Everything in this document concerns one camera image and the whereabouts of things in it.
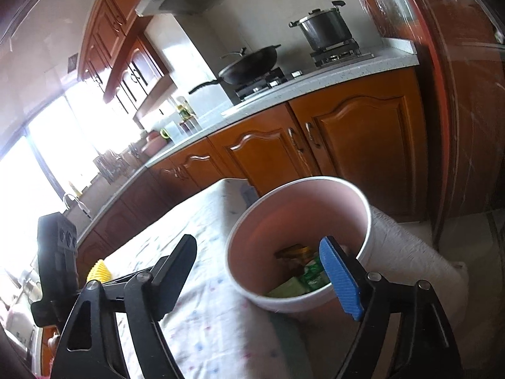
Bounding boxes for green packet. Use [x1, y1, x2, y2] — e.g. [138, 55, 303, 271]
[268, 256, 332, 298]

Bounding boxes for speckled kitchen countertop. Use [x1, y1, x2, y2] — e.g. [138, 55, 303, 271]
[77, 53, 419, 245]

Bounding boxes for steel pot with lid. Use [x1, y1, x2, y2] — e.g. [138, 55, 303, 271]
[289, 1, 353, 51]

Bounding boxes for yellow ridged object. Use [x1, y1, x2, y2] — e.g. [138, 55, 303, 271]
[87, 259, 114, 284]

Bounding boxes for wooden base cabinets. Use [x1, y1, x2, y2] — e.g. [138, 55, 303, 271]
[77, 67, 429, 281]

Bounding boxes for white embossed cloth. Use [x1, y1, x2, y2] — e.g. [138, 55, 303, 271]
[357, 205, 470, 309]

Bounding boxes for white dotted tablecloth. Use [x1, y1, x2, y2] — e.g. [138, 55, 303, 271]
[100, 178, 316, 379]

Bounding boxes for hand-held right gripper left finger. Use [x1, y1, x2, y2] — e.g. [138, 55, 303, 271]
[50, 234, 197, 379]

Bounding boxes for wooden glass door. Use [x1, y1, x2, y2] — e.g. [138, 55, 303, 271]
[347, 0, 505, 245]

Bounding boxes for black wok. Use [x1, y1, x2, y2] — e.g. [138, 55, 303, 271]
[188, 44, 282, 95]

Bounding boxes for metal kitchen faucet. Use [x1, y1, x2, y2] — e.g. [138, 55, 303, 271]
[63, 193, 92, 220]

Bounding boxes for brown clay pot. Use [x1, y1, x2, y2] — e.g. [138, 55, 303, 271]
[140, 132, 168, 156]

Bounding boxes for green bottle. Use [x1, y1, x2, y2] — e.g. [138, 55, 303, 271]
[176, 97, 194, 121]

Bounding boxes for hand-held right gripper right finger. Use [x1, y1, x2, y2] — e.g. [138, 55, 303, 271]
[319, 236, 464, 379]

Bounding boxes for clear cup with green handle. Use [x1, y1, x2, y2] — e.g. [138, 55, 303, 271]
[160, 120, 182, 141]

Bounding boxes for kitchen window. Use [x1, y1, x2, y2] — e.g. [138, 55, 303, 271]
[0, 87, 143, 277]

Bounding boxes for clear glass jars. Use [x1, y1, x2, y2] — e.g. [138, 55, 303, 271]
[92, 150, 131, 182]

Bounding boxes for pink round bin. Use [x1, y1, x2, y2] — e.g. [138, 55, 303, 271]
[226, 176, 374, 314]

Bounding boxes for gold wrapper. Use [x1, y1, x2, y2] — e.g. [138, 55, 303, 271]
[274, 245, 312, 263]

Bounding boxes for black gas stove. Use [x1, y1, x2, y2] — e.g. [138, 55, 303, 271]
[235, 39, 375, 101]

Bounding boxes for wooden wall cabinets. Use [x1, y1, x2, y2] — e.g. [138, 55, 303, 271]
[77, 0, 176, 123]

